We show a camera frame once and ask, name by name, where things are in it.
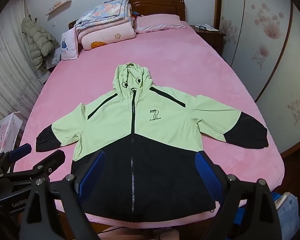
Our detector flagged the white gift bag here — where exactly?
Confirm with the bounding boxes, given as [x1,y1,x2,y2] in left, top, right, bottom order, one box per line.
[0,111,24,156]

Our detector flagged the floral sliding wardrobe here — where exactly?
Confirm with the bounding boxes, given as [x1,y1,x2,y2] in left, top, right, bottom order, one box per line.
[214,0,300,158]

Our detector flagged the wooden headboard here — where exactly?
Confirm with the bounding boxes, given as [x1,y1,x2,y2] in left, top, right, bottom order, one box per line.
[68,0,186,30]

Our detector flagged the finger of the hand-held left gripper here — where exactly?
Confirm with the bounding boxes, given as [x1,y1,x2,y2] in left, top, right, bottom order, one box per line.
[0,143,32,167]
[32,149,66,179]

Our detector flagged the grey puffer jacket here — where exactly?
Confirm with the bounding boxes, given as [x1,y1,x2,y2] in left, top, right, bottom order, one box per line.
[21,17,60,72]

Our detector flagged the person's jeans leg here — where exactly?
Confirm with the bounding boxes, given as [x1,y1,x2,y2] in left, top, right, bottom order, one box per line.
[276,192,300,232]

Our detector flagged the papers on nightstand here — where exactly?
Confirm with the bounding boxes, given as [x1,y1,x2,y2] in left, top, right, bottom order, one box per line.
[196,23,219,32]

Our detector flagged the pink pillow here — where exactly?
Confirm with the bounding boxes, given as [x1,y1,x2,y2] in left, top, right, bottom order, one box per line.
[134,14,187,34]

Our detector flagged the wooden wall shelf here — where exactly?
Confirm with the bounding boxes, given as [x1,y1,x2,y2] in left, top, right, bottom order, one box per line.
[45,0,72,16]

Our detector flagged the pink folded blanket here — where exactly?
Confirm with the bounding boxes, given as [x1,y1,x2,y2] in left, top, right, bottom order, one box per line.
[76,17,137,51]

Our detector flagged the white printed cushion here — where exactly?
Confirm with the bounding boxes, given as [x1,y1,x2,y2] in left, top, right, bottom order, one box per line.
[61,27,79,61]

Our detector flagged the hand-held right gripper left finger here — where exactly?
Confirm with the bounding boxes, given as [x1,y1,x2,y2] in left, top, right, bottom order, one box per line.
[19,150,107,240]

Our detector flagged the floral folded quilt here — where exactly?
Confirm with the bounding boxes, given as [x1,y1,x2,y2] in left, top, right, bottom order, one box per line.
[74,0,135,28]

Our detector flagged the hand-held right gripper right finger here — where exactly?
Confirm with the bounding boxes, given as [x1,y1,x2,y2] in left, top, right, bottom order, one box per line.
[194,152,283,240]

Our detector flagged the green and black hooded jacket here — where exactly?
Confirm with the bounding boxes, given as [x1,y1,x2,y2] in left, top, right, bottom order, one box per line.
[36,62,269,224]

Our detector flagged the wooden nightstand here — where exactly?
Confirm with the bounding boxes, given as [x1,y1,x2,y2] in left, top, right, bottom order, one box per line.
[190,24,227,56]

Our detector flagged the white curtain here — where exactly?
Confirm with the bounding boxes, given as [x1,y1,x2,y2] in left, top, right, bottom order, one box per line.
[0,2,44,133]

